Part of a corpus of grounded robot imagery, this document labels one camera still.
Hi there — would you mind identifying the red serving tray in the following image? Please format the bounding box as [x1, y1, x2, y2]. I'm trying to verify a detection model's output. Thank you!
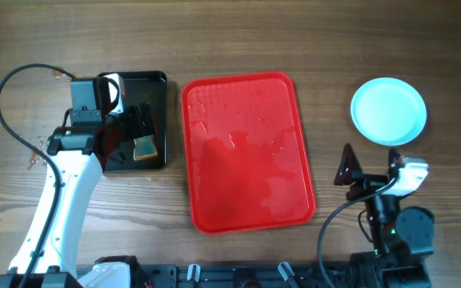
[181, 71, 316, 234]

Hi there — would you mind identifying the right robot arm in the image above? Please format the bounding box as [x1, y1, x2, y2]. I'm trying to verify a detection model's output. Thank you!
[334, 143, 435, 287]

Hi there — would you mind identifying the black water tray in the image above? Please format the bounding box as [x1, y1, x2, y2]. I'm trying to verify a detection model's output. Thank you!
[99, 70, 167, 173]

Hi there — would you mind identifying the orange green sponge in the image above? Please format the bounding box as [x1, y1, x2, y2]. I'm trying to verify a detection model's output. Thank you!
[134, 135, 158, 161]

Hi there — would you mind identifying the left black cable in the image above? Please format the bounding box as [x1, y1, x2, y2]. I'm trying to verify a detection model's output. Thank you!
[0, 63, 78, 288]

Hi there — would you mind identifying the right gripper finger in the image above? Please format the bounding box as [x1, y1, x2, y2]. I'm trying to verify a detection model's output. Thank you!
[387, 148, 402, 178]
[334, 143, 363, 186]

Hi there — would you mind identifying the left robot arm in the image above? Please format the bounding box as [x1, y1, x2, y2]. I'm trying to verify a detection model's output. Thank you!
[0, 73, 166, 287]

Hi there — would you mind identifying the black cable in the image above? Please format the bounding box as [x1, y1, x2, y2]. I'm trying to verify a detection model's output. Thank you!
[0, 63, 78, 288]
[317, 178, 398, 288]

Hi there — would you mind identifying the right black cable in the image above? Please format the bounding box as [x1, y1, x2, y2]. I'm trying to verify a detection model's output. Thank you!
[317, 178, 398, 288]

